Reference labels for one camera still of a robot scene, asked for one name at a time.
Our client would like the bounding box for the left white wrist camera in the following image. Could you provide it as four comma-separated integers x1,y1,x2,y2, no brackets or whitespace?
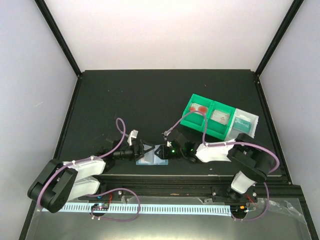
127,129,139,146

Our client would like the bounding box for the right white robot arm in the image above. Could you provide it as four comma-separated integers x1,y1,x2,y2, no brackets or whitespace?
154,130,280,203

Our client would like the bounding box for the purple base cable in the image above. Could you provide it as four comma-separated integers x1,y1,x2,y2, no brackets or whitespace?
86,187,141,223
230,182,271,223

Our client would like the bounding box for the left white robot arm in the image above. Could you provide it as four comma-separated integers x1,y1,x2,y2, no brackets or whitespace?
27,139,155,213

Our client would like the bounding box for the teal striped credit card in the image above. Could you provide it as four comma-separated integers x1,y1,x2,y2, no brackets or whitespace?
233,115,251,133

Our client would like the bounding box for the left small circuit board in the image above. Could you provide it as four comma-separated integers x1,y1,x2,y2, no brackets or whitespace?
91,203,109,211

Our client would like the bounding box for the blue card holder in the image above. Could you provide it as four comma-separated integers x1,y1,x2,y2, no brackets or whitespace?
135,145,169,166

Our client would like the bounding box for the green bin compartment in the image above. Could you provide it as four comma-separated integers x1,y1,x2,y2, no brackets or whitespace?
206,101,236,141
180,93,214,132

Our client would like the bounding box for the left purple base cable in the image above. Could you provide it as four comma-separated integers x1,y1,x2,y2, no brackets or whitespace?
86,187,141,223

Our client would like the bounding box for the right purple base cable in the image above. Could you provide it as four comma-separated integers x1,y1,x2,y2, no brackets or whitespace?
230,182,271,223

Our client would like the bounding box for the right black frame post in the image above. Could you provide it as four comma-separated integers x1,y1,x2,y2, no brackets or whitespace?
255,0,304,77

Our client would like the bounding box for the black frame post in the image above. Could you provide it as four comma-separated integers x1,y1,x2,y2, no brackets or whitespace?
34,0,82,77
255,0,304,77

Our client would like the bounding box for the white slotted cable duct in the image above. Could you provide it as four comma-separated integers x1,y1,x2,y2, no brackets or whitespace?
59,202,231,217

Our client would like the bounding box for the left black frame post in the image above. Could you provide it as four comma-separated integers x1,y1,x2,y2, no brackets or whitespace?
34,0,82,77

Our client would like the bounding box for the black front rail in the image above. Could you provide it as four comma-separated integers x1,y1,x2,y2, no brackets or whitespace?
99,174,233,198

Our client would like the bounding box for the clear white bin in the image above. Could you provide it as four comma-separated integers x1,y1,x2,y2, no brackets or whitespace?
224,108,259,141

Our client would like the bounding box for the white floral credit card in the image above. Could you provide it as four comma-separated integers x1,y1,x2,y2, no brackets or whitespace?
210,109,230,125

